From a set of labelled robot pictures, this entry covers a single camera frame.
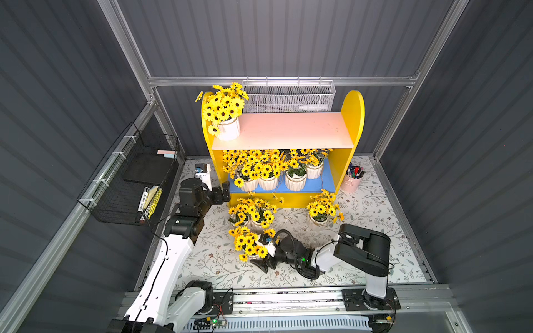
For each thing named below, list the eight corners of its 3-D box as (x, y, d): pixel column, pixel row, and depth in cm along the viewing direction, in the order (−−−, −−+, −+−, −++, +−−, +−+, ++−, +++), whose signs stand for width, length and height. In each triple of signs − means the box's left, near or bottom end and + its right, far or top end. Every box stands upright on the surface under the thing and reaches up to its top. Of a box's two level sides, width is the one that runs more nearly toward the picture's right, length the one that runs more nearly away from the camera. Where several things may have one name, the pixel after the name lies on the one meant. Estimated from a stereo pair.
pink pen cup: (339, 192, 107) (347, 175, 96) (341, 181, 112) (349, 163, 101) (354, 196, 106) (364, 179, 94) (355, 184, 111) (365, 166, 99)
